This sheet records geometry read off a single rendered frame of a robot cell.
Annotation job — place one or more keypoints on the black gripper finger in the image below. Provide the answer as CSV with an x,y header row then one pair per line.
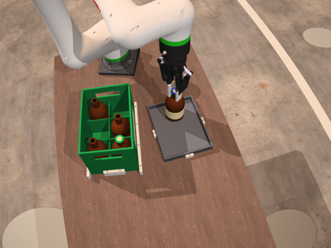
x,y
181,83
166,74

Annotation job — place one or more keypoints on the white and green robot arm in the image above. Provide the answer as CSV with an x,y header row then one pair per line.
x,y
124,28

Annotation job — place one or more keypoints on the green divided crate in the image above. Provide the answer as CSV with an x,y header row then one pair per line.
x,y
101,129

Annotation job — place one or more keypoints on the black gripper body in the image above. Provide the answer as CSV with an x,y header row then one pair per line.
x,y
178,63

